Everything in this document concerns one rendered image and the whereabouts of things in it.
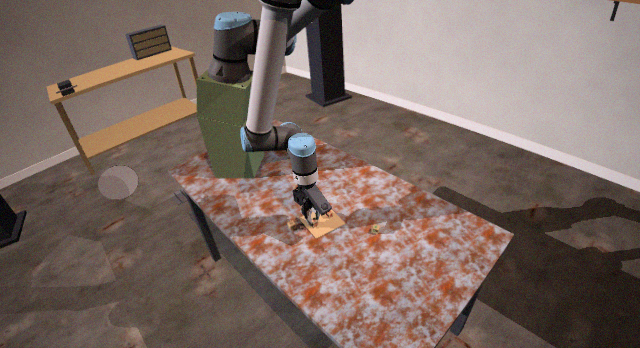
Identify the tan flat mat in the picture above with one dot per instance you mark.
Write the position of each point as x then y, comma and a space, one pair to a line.
325, 226

